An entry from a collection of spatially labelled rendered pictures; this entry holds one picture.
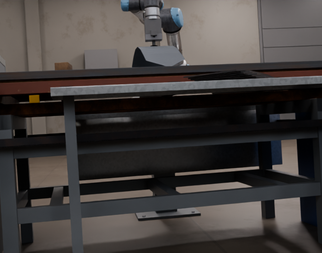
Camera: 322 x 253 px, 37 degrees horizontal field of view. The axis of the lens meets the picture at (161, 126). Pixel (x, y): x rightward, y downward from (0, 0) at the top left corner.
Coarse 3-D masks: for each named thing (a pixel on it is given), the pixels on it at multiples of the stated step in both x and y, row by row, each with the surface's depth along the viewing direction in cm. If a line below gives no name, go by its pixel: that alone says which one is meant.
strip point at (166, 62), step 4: (148, 60) 213; (152, 60) 213; (156, 60) 213; (160, 60) 213; (164, 60) 214; (168, 60) 214; (172, 60) 214; (176, 60) 214; (180, 60) 214; (160, 64) 209; (164, 64) 209; (168, 64) 209; (172, 64) 210
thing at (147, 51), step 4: (164, 48) 229; (168, 48) 229; (172, 48) 229; (176, 48) 230; (144, 52) 222; (148, 52) 222; (152, 52) 223; (156, 52) 223; (160, 52) 223; (164, 52) 223; (168, 52) 223; (172, 52) 223; (176, 52) 224; (180, 52) 224
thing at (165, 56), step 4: (144, 56) 217; (148, 56) 217; (152, 56) 218; (156, 56) 218; (160, 56) 218; (164, 56) 218; (168, 56) 218; (172, 56) 218; (176, 56) 219; (180, 56) 219
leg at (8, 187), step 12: (12, 120) 196; (0, 132) 191; (12, 132) 194; (0, 156) 191; (12, 156) 192; (0, 168) 191; (12, 168) 192; (0, 180) 191; (12, 180) 192; (0, 192) 191; (12, 192) 192; (12, 204) 192; (12, 216) 192; (12, 228) 192; (12, 240) 192; (12, 252) 192
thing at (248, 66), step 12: (0, 72) 190; (12, 72) 191; (24, 72) 192; (36, 72) 193; (48, 72) 194; (60, 72) 195; (72, 72) 196; (84, 72) 197; (96, 72) 198; (108, 72) 199; (120, 72) 200; (132, 72) 201; (144, 72) 202; (156, 72) 203; (168, 72) 204; (180, 72) 205; (192, 72) 206; (204, 72) 209
